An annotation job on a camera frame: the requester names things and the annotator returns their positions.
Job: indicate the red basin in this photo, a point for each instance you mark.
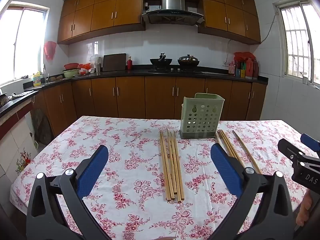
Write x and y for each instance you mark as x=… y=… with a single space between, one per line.
x=71 y=66

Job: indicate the wooden wall cabinets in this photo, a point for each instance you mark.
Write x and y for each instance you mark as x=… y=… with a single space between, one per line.
x=100 y=15

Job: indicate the barred window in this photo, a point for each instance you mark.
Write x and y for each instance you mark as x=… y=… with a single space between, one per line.
x=297 y=37

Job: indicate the side counter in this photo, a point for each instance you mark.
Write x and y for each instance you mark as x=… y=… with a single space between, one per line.
x=17 y=102

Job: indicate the steel range hood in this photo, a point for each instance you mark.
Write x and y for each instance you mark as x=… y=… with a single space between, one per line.
x=172 y=2

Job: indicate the red plastic bag over bottles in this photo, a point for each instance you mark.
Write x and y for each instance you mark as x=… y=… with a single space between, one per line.
x=243 y=55

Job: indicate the dark pot with lid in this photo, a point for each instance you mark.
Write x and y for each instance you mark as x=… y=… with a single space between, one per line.
x=188 y=60

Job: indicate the pink floral tablecloth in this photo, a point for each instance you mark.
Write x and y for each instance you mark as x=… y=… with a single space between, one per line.
x=125 y=142

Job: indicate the black wok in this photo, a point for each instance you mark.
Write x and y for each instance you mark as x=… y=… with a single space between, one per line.
x=161 y=61

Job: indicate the grey cloth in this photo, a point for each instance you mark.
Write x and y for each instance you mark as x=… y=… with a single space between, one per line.
x=21 y=94

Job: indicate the red and white plastic bag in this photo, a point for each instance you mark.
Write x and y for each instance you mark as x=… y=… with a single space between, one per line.
x=86 y=68

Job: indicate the yellow detergent bottle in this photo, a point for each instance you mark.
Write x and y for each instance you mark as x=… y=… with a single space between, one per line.
x=37 y=80

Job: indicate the wooden base cabinets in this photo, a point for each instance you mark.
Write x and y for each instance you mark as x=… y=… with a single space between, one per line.
x=130 y=97

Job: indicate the red glass bottle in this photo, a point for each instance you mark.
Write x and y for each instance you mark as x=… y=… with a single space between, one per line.
x=129 y=64

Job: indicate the green perforated utensil holder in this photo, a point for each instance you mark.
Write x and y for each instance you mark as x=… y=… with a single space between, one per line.
x=200 y=120

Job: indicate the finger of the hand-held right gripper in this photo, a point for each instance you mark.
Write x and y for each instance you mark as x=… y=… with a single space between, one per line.
x=310 y=142
x=290 y=150

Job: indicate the person's right hand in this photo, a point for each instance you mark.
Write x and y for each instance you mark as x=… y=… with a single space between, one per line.
x=303 y=210

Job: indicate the sliding window over sink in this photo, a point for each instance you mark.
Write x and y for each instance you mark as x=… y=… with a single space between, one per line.
x=25 y=42

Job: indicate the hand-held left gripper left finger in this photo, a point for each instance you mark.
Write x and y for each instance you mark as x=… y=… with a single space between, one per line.
x=96 y=170

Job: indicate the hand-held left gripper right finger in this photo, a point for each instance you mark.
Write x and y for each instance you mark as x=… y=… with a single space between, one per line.
x=225 y=170

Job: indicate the green and yellow boxes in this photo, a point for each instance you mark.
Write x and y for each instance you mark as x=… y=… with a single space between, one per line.
x=243 y=73

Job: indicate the black kitchen countertop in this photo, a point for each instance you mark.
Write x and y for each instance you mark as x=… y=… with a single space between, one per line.
x=112 y=74

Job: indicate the wooden chopstick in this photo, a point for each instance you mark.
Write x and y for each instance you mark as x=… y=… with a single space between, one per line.
x=174 y=165
x=226 y=145
x=178 y=165
x=164 y=165
x=230 y=143
x=170 y=165
x=246 y=150

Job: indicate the pink seasoning packet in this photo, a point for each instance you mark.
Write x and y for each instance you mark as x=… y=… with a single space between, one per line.
x=231 y=68

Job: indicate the gas stove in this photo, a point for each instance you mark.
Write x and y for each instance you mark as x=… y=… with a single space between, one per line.
x=175 y=70

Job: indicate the green basin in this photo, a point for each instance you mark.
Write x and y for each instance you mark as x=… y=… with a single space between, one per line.
x=70 y=73

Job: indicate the red hanging plastic bag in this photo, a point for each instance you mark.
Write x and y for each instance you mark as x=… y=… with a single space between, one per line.
x=50 y=50

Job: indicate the dark stone slab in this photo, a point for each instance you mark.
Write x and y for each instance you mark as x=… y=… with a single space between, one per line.
x=42 y=127

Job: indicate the dark wooden cutting board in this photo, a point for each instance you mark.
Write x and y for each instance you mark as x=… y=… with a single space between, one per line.
x=114 y=62

